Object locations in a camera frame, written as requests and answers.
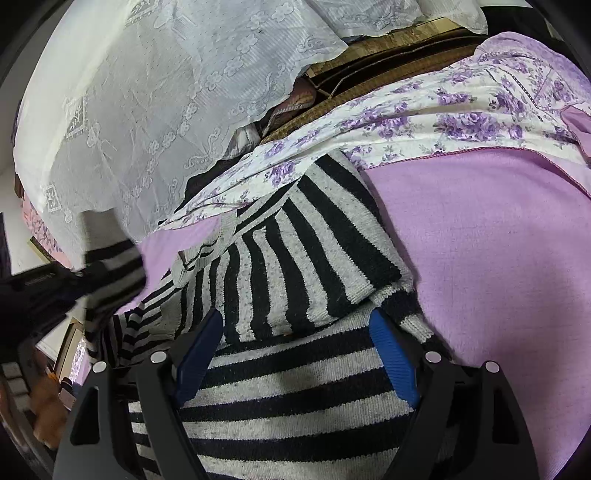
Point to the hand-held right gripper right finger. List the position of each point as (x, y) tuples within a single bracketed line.
[(392, 355)]

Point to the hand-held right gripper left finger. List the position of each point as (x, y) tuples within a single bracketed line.
[(198, 355)]

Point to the black and grey striped sweater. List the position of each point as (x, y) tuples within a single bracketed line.
[(300, 258)]

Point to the person's left hand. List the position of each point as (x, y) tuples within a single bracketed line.
[(48, 410)]

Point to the wooden cabinet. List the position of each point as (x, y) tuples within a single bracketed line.
[(69, 350)]

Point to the pink blanket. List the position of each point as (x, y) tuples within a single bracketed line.
[(485, 254)]

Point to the white lace cloth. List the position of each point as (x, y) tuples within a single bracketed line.
[(138, 115)]

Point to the purple floral bed sheet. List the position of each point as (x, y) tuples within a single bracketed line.
[(415, 115)]

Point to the brown woven mat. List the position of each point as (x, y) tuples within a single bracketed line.
[(392, 60)]

